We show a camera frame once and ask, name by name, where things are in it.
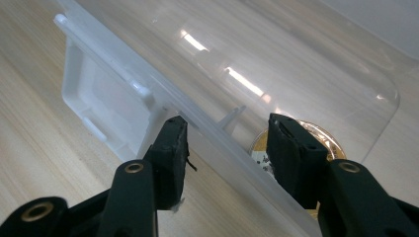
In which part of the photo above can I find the clear plastic storage box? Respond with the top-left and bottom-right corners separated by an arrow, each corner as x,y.
53,0 -> 402,237

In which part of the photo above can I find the round gold tin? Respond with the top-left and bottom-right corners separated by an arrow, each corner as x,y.
248,119 -> 348,221

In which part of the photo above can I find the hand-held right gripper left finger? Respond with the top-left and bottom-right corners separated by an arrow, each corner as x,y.
142,115 -> 191,210

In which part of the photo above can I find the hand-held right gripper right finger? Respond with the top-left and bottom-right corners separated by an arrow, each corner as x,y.
265,113 -> 331,209

